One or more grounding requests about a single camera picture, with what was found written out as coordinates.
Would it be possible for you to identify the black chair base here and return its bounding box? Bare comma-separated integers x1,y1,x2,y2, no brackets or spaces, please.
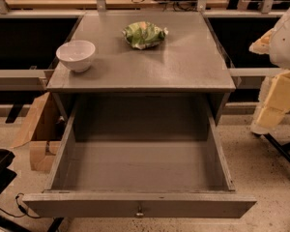
0,148,66,232

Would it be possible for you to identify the green jalapeno chip bag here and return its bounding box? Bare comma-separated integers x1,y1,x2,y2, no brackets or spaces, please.
122,21,168,50

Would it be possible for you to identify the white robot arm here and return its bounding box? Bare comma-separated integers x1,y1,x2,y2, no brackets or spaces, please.
248,8,290,134

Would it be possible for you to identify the cardboard box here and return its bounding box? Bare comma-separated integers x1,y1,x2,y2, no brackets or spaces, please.
11,92,61,172

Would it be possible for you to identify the metal drawer knob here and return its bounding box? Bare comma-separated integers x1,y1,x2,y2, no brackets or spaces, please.
135,205,144,218

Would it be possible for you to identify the grey cabinet counter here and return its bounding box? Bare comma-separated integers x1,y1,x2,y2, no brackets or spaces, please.
47,11,235,119

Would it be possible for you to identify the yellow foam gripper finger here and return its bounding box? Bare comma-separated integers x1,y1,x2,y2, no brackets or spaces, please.
248,29,274,55
250,71,290,134

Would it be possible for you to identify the black cable on floor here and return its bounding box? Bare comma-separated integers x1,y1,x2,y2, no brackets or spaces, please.
0,192,42,219

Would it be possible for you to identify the white ceramic bowl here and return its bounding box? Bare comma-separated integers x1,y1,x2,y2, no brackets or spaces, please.
56,40,96,73

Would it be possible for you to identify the black stand leg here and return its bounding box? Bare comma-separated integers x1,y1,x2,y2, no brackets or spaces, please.
253,133,290,163

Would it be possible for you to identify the open grey drawer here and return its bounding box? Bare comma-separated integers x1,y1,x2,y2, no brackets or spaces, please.
23,95,256,218

